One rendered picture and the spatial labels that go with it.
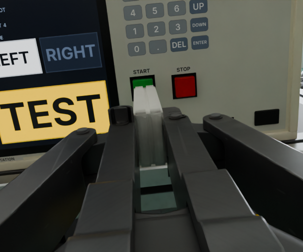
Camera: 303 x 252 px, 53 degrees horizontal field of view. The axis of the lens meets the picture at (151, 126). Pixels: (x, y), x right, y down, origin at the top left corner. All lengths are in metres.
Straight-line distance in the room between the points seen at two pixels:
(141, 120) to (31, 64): 0.16
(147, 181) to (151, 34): 0.13
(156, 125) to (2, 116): 0.19
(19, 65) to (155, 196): 0.17
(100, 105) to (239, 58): 0.13
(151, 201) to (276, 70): 0.17
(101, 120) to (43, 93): 0.06
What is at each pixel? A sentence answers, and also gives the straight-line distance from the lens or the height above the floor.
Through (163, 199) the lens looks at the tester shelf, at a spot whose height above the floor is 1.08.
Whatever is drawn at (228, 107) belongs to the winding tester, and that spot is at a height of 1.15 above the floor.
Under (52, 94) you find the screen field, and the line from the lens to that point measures 0.29.
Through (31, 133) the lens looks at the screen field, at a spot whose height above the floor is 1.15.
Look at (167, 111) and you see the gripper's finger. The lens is 0.18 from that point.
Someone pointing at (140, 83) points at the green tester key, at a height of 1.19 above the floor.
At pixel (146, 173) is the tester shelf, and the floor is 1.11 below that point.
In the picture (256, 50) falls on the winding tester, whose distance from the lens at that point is 0.30.
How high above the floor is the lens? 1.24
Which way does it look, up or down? 19 degrees down
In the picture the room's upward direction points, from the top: 6 degrees counter-clockwise
